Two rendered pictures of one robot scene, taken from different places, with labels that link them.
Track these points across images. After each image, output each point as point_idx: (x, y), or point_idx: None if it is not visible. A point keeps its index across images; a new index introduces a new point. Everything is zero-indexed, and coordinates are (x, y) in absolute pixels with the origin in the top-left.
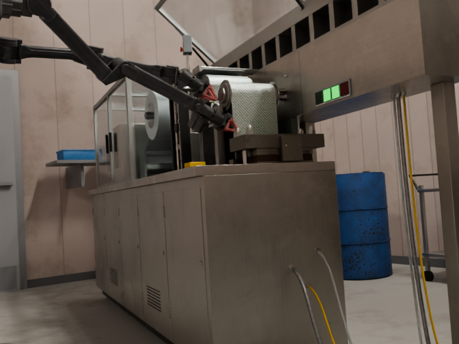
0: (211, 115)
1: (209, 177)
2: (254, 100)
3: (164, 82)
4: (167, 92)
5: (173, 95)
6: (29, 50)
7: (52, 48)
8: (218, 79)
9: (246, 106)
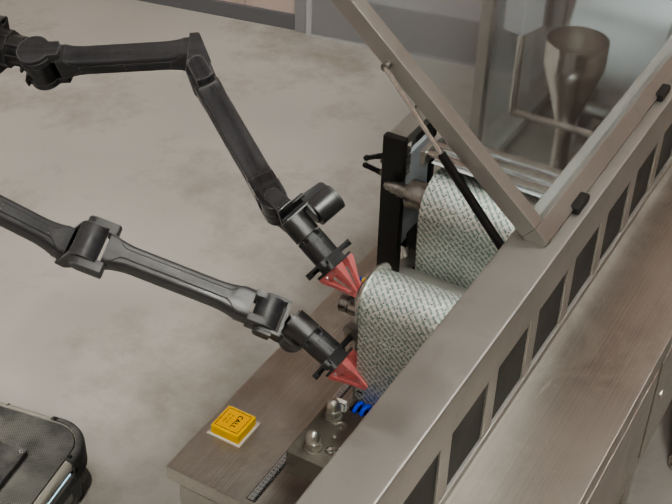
0: (300, 345)
1: (188, 491)
2: (412, 350)
3: (174, 282)
4: (186, 295)
5: (203, 301)
6: (73, 68)
7: (122, 59)
8: (445, 209)
9: (391, 355)
